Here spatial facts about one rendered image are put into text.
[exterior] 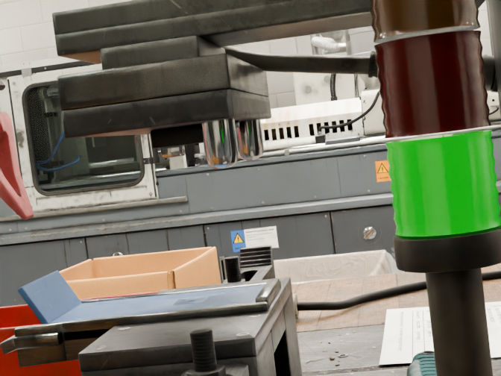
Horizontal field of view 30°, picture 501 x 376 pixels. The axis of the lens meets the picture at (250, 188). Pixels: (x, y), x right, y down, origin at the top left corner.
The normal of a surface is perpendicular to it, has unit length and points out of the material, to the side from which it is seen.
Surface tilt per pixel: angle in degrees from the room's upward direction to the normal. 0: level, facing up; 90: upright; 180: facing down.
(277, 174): 90
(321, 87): 90
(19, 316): 90
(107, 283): 88
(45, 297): 60
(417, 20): 104
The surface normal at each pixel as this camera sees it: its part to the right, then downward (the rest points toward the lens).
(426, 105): -0.29, 0.33
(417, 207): -0.62, 0.36
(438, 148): -0.22, -0.17
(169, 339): -0.12, -0.99
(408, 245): -0.84, 0.13
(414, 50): -0.47, -0.14
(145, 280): -0.14, 0.08
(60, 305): 0.79, -0.59
